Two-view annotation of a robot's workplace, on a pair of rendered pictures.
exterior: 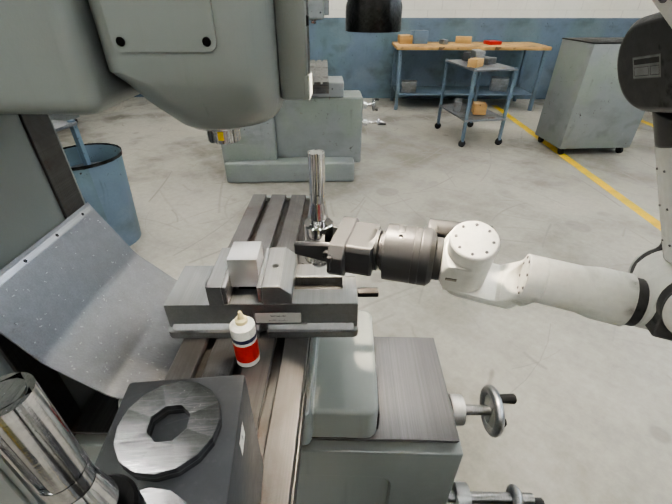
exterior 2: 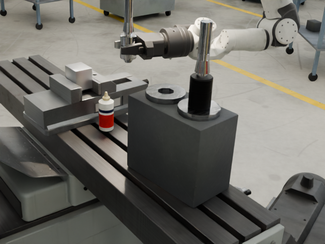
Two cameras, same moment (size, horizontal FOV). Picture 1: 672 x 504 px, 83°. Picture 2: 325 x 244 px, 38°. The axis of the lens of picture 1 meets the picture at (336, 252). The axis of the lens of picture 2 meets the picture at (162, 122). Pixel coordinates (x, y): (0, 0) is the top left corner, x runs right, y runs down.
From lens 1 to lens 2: 0.94 m
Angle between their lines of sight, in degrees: 35
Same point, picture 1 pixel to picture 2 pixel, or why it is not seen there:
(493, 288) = (212, 51)
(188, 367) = (78, 141)
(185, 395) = (159, 86)
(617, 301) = (260, 38)
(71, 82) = not seen: outside the picture
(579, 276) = (245, 32)
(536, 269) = (230, 33)
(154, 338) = (18, 153)
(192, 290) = (49, 102)
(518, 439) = not seen: hidden behind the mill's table
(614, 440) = (256, 190)
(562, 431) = not seen: hidden behind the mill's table
